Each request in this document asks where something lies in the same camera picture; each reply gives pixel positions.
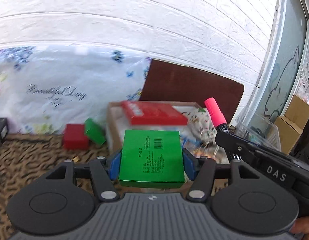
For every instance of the green printed box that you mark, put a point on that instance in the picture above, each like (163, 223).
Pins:
(151, 159)

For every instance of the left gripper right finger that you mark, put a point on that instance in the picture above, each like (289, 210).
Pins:
(189, 163)

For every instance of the upright green box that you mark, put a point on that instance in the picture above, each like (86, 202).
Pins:
(94, 132)

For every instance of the black box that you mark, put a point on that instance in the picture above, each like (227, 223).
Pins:
(3, 130)

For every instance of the cardboard storage box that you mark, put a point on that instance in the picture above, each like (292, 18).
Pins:
(117, 123)

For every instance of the small dark red box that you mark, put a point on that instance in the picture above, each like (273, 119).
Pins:
(74, 137)

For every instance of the person's right hand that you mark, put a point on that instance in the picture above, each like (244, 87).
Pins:
(301, 225)

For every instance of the letter-patterned brown tablecloth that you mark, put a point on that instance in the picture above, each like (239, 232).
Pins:
(24, 158)

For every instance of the pink bottle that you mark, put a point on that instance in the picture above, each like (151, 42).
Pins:
(215, 113)

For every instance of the white Beautiful Day plastic bag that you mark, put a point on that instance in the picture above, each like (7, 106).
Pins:
(44, 88)

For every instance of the small cardboard carton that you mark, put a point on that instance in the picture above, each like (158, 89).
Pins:
(291, 124)

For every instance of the clear plastic container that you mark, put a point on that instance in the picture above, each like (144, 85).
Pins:
(254, 128)

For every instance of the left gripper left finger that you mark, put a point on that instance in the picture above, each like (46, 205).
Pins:
(114, 165)

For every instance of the dark brown board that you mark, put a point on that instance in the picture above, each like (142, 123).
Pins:
(171, 82)

